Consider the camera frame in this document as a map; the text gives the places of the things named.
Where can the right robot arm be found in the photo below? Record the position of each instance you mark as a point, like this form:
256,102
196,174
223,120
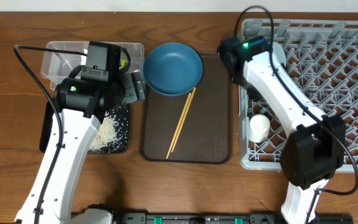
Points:
312,152

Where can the dark blue plate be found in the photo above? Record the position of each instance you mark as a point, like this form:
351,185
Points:
173,69

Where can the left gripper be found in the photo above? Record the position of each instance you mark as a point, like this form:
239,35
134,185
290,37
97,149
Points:
134,88

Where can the black plastic tray bin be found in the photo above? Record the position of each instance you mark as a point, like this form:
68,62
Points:
47,127

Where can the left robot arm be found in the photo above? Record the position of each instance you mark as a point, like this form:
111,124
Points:
51,197

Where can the yellow green snack wrapper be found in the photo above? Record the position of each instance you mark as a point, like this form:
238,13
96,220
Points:
123,63

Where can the white cup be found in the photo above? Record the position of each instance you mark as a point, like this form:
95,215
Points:
259,128

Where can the spilled rice food waste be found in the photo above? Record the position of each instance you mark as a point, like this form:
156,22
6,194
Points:
113,133

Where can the clear plastic bin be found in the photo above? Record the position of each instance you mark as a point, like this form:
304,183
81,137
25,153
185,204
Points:
56,66

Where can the grey dishwasher rack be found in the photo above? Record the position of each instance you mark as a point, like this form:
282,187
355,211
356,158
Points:
322,58

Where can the light blue bowl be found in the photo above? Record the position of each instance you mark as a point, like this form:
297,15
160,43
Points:
279,52

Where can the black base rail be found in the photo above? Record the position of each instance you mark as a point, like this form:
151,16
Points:
142,217

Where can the dark brown serving tray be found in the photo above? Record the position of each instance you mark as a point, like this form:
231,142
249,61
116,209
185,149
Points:
205,137

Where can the wooden chopstick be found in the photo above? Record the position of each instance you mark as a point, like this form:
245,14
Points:
180,124
183,124

